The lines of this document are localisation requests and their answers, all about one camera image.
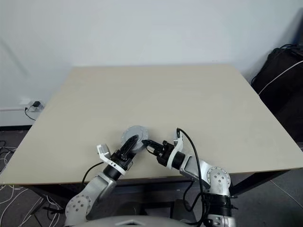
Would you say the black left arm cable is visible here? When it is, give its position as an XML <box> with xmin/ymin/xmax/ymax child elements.
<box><xmin>81</xmin><ymin>162</ymin><xmax>105</xmax><ymax>184</ymax></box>

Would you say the grey round motor lid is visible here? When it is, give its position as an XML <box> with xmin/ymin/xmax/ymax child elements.
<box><xmin>121</xmin><ymin>124</ymin><xmax>149</xmax><ymax>147</ymax></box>

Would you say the white cable on bag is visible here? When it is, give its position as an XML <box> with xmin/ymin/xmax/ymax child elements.
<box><xmin>258</xmin><ymin>59</ymin><xmax>303</xmax><ymax>96</ymax></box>

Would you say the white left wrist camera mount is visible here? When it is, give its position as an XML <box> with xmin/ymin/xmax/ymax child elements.
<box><xmin>96</xmin><ymin>144</ymin><xmax>126</xmax><ymax>176</ymax></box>

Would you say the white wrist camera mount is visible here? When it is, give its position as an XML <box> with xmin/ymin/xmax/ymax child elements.
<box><xmin>165</xmin><ymin>129</ymin><xmax>184</xmax><ymax>169</ymax></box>
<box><xmin>96</xmin><ymin>144</ymin><xmax>126</xmax><ymax>176</ymax></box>

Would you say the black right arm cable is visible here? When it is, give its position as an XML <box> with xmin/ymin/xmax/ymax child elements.
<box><xmin>176</xmin><ymin>128</ymin><xmax>206</xmax><ymax>225</ymax></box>

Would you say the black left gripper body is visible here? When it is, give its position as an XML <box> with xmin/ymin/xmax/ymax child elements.
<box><xmin>110</xmin><ymin>148</ymin><xmax>134</xmax><ymax>171</ymax></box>

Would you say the white floor cable bundle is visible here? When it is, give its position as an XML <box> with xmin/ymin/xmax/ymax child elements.
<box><xmin>0</xmin><ymin>140</ymin><xmax>47</xmax><ymax>227</ymax></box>

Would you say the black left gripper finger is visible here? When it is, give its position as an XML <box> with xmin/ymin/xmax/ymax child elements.
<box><xmin>123</xmin><ymin>137</ymin><xmax>140</xmax><ymax>157</ymax></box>
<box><xmin>119</xmin><ymin>135</ymin><xmax>139</xmax><ymax>155</ymax></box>

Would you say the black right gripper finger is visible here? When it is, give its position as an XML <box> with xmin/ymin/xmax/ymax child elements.
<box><xmin>146</xmin><ymin>145</ymin><xmax>160</xmax><ymax>157</ymax></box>
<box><xmin>142</xmin><ymin>140</ymin><xmax>164</xmax><ymax>149</ymax></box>

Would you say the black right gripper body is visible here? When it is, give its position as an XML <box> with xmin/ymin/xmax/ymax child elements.
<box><xmin>155</xmin><ymin>141</ymin><xmax>176</xmax><ymax>167</ymax></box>

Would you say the dark blue panel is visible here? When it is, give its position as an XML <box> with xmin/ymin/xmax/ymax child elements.
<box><xmin>293</xmin><ymin>6</ymin><xmax>303</xmax><ymax>46</ymax></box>

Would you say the white wall socket strip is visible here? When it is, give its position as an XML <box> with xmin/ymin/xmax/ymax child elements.
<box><xmin>0</xmin><ymin>97</ymin><xmax>46</xmax><ymax>112</ymax></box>

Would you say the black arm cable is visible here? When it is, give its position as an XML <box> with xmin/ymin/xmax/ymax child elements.
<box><xmin>81</xmin><ymin>162</ymin><xmax>105</xmax><ymax>184</ymax></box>
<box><xmin>176</xmin><ymin>128</ymin><xmax>206</xmax><ymax>225</ymax></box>

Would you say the black fabric bag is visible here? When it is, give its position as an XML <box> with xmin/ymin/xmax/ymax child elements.
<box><xmin>251</xmin><ymin>44</ymin><xmax>303</xmax><ymax>144</ymax></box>

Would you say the black table frame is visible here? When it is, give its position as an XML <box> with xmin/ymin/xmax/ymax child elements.
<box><xmin>29</xmin><ymin>169</ymin><xmax>298</xmax><ymax>215</ymax></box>

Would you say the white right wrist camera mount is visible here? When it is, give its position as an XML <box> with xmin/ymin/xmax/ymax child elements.
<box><xmin>165</xmin><ymin>129</ymin><xmax>184</xmax><ymax>169</ymax></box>

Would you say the black plug adapter with cable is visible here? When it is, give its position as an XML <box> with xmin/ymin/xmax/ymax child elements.
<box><xmin>24</xmin><ymin>101</ymin><xmax>41</xmax><ymax>121</ymax></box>

